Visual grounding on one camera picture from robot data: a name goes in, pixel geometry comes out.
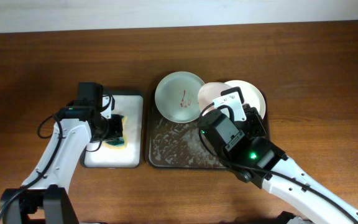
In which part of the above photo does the green yellow sponge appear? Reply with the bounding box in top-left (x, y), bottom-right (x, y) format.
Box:
top-left (103, 116), bottom-right (127, 149)

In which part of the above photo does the pinkish white plate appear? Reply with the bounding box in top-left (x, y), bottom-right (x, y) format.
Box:
top-left (198, 82), bottom-right (231, 111)

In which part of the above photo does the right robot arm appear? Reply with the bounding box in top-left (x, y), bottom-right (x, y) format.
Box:
top-left (198, 105), bottom-right (358, 223)

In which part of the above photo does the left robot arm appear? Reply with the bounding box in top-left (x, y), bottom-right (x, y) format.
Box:
top-left (0, 83), bottom-right (115, 223)

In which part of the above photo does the white soapy tray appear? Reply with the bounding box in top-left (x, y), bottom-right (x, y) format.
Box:
top-left (80, 90), bottom-right (144, 169)

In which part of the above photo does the brown plastic tray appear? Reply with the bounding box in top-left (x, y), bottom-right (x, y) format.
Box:
top-left (145, 89), bottom-right (269, 170)

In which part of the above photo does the cream white plate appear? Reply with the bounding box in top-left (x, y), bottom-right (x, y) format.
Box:
top-left (225, 80), bottom-right (267, 119)

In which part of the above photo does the pale green plate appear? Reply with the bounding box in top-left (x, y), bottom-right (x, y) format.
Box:
top-left (155, 72), bottom-right (204, 123)

